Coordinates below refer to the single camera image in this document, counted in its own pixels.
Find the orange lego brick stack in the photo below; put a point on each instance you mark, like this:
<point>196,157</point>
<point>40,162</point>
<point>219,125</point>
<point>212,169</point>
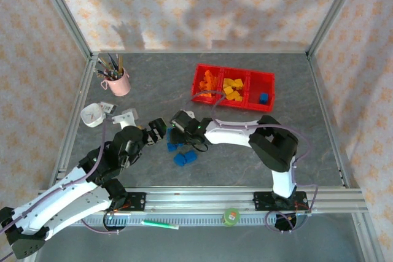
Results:
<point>210,78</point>

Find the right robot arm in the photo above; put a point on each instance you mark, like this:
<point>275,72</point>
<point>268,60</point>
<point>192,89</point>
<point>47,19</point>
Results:
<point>230,134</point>

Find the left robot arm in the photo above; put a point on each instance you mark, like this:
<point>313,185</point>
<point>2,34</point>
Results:
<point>61,200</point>

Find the clear label card case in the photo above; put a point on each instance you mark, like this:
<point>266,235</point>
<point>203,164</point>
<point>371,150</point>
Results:
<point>110,107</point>

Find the white square timer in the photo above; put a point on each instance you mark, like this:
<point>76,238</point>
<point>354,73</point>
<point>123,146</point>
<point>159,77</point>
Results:
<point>92,116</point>

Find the pink metal bucket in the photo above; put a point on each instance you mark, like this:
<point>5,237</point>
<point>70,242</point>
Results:
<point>119,85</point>

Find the wide aluminium base beam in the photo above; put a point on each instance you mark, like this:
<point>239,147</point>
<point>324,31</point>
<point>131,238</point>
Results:
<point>199,200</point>

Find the green marker pen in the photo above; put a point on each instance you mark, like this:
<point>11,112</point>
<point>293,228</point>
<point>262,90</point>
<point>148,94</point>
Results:
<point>159,224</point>

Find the red three-compartment bin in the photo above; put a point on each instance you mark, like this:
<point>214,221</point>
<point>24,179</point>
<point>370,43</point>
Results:
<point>261,78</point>

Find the green tape roll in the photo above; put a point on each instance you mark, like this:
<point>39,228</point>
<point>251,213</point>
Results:
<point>231,216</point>

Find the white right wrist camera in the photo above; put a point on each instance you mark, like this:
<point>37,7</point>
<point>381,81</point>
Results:
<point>188,113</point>

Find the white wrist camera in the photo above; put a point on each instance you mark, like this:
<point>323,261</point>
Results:
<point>126,117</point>
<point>188,113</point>

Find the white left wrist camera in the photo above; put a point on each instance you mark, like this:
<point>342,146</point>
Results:
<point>126,117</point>

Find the aluminium frame rail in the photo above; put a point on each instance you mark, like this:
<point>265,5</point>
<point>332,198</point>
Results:
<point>199,51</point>
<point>74,114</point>
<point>330,121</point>

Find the aluminium frame post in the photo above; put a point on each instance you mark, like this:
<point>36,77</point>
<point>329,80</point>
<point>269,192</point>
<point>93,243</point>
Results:
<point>334,13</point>
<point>64,13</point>

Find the aluminium frame leg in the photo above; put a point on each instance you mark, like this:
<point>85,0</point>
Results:
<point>368,237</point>

